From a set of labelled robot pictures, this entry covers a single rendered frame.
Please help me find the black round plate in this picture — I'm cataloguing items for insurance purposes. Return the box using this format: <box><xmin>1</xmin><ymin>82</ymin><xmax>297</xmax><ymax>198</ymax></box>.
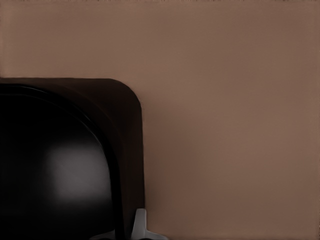
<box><xmin>0</xmin><ymin>83</ymin><xmax>119</xmax><ymax>240</ymax></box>

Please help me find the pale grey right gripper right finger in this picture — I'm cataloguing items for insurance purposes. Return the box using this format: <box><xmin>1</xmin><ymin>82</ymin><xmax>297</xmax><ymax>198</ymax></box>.
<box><xmin>130</xmin><ymin>208</ymin><xmax>171</xmax><ymax>240</ymax></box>

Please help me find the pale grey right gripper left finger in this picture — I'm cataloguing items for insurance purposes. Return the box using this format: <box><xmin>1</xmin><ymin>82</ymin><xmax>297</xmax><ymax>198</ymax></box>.
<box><xmin>89</xmin><ymin>230</ymin><xmax>117</xmax><ymax>240</ymax></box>

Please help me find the dark brown rounded tray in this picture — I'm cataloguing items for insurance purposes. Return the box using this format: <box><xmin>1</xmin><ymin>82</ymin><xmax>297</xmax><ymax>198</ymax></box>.
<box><xmin>0</xmin><ymin>77</ymin><xmax>146</xmax><ymax>240</ymax></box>

